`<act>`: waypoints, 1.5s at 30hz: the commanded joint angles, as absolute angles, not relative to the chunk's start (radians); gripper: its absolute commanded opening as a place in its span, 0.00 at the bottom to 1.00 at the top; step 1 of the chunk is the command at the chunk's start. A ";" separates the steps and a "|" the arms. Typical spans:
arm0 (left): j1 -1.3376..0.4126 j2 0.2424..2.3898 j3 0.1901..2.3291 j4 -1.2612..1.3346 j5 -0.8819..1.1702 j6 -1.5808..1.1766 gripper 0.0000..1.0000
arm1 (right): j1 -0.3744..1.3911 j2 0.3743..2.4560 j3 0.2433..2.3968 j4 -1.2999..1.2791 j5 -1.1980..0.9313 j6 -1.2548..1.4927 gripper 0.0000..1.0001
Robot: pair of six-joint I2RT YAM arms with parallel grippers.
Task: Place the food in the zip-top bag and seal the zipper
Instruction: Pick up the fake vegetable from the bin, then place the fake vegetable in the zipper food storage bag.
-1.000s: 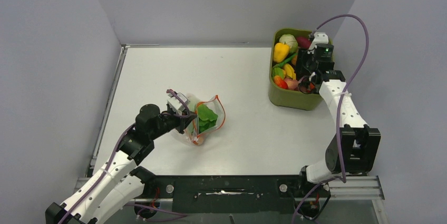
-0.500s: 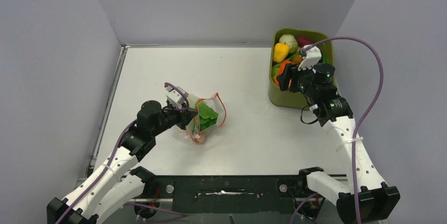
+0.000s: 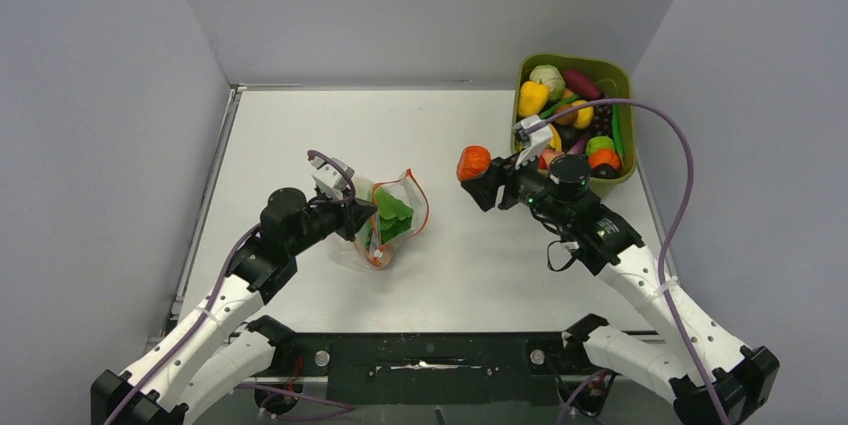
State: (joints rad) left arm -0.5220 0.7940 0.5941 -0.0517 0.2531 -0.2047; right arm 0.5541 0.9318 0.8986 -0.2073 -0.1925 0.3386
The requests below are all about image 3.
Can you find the long green bean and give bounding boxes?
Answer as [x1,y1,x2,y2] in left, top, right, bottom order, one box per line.
[538,95,581,119]

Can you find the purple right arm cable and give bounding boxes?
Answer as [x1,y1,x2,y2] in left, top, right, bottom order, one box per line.
[523,98,730,425]

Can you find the yellow bell pepper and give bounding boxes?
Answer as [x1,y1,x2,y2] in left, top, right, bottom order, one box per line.
[516,80,550,119]

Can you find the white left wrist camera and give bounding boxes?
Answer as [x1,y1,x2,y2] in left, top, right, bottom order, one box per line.
[310,157,355,201]

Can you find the dark purple grapes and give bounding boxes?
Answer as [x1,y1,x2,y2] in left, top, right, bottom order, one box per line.
[589,105,613,137]

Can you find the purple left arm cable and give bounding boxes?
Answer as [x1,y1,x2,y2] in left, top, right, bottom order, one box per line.
[102,149,357,425]

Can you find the light green round fruit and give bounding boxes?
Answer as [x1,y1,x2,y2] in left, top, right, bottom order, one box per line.
[585,135,615,156]

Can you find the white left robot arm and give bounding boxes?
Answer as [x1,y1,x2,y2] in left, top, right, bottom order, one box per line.
[90,188,377,424]

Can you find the olive green plastic bin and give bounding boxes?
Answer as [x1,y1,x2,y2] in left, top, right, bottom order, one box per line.
[512,53,637,197]

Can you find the yellow lemon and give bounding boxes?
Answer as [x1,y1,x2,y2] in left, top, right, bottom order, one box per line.
[572,100,594,130]

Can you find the black mounting base plate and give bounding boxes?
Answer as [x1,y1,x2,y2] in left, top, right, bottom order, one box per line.
[259,332,597,406]

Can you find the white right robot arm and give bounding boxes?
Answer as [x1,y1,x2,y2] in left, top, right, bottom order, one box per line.
[456,146,780,424]

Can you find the yellow banana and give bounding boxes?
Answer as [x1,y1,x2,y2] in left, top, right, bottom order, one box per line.
[548,124,562,152]

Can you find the pink peach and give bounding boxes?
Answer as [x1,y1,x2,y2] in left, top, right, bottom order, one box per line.
[541,147,565,169]

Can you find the purple sweet potato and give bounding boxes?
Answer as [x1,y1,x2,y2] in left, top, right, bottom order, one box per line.
[561,69,603,101]

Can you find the green chili pepper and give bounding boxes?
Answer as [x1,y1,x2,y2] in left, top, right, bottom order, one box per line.
[611,105,625,162]

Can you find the clear orange zip top bag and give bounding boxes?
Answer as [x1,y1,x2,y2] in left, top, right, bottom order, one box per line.
[328,169,430,270]

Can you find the dark round plum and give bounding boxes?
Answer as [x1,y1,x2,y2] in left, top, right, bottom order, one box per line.
[592,163,620,180]

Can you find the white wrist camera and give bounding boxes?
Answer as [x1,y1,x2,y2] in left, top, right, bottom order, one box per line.
[310,157,355,201]
[513,115,553,170]

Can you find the orange tangerine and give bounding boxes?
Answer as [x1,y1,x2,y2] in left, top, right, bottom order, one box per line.
[456,145,492,182]

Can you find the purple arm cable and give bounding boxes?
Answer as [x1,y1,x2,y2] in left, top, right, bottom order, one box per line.
[102,149,357,425]
[523,98,730,425]

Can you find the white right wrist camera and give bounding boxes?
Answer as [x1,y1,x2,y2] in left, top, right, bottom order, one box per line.
[513,115,553,170]

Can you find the brown kiwi fruit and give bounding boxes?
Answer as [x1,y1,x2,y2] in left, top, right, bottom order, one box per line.
[552,104,578,126]

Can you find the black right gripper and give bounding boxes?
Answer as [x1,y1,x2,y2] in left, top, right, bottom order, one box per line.
[463,145,570,228]

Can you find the green white lettuce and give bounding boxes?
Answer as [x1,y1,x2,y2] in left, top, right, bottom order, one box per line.
[365,188,414,247]

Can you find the orange round fruit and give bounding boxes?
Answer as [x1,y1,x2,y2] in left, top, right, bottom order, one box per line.
[588,148,622,171]

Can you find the pale green cabbage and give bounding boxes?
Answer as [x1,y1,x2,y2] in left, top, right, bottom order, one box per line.
[529,64,566,101]

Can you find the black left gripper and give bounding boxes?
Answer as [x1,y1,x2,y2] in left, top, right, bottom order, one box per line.
[287,186,377,256]

